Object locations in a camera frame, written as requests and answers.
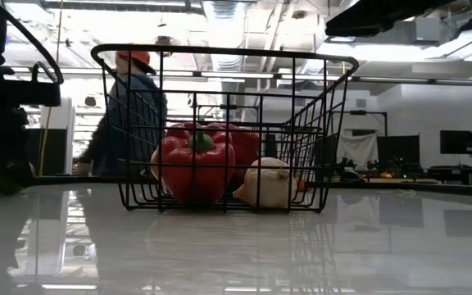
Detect white hanging cloth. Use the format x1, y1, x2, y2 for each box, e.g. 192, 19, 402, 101
336, 133, 379, 169

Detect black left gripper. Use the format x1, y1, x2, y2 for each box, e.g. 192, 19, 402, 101
0, 61, 63, 177

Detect person's orange cap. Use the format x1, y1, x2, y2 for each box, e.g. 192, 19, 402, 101
116, 49, 157, 75

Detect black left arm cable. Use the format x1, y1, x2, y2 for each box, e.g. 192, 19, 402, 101
4, 10, 65, 85

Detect black wire basket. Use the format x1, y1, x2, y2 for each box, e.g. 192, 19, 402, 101
90, 43, 360, 214

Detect person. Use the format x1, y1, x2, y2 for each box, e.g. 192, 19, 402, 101
74, 48, 168, 178

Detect white garlic bulb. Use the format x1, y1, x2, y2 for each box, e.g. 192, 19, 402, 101
232, 157, 298, 210

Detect black background panel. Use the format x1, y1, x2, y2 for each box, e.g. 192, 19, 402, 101
377, 134, 420, 169

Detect green lime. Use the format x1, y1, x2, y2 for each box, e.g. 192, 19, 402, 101
0, 163, 36, 196

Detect yellow hanging cable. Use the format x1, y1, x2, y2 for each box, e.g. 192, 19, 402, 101
38, 107, 52, 177

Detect black wall monitor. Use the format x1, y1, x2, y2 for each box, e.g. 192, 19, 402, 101
439, 129, 472, 156

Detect red bell pepper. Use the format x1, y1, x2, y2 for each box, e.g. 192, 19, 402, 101
166, 121, 261, 181
160, 129, 237, 206

